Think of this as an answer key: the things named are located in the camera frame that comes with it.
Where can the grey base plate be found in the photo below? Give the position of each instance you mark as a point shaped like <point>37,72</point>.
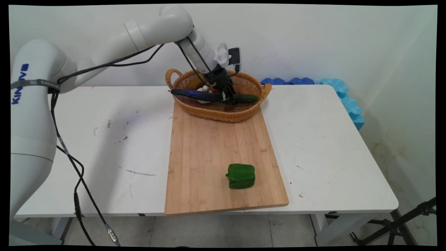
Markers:
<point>31,235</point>

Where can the black tripod stand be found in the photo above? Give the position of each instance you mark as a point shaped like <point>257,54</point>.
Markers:
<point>393,226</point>

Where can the light blue foam strip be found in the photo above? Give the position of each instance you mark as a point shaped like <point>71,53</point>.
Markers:
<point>350,104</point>

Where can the white mushroom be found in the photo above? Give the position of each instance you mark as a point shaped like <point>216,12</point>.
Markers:
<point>204,90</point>

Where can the wooden cutting board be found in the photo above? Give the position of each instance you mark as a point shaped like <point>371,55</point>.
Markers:
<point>216,157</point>

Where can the red tomato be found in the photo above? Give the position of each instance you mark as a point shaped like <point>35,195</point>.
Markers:
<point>214,90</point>

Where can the woven wicker basket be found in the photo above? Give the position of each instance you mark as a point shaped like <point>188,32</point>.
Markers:
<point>216,111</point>

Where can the dark green cucumber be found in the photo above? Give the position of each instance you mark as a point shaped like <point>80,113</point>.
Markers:
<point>198,95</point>

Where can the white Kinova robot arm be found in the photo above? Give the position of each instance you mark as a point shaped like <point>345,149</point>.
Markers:
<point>38,104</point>

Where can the dark blue foam piece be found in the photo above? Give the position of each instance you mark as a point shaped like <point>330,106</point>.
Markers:
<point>273,81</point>
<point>302,81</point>

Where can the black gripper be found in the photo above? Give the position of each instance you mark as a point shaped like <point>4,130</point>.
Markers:
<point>218,77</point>

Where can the green bell pepper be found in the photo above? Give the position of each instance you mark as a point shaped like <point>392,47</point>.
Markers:
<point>241,176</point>

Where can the white table leg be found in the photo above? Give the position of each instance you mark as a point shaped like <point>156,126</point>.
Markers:
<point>62,228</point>
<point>334,228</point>

